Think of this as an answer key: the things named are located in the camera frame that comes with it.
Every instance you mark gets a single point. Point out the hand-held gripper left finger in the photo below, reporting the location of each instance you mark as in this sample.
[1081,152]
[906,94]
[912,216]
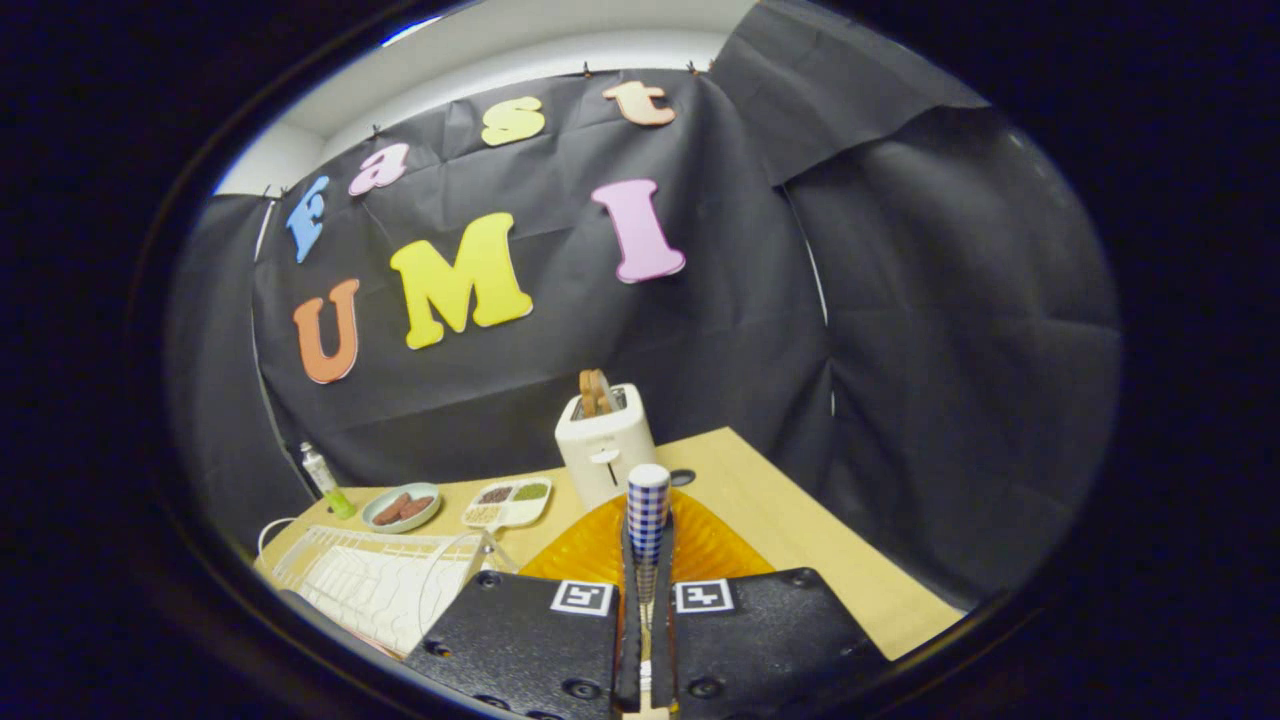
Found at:
[530,640]

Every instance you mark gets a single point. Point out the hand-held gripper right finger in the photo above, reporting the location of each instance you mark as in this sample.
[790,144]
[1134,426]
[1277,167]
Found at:
[760,640]

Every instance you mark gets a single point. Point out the light blue plate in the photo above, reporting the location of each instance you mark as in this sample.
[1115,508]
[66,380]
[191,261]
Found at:
[428,492]

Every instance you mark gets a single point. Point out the white divided grain tray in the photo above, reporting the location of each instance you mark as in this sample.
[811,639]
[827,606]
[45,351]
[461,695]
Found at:
[505,515]

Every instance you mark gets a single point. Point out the brown meat piece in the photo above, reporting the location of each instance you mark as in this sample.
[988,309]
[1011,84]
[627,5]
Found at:
[417,507]
[390,510]

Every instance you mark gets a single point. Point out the white toaster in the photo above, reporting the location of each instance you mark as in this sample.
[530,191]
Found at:
[610,450]

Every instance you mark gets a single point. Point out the brown toast slice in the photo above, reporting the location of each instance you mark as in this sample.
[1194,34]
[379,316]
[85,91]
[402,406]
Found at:
[589,393]
[604,392]

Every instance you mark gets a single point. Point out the green drink bottle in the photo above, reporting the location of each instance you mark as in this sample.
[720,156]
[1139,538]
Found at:
[325,480]

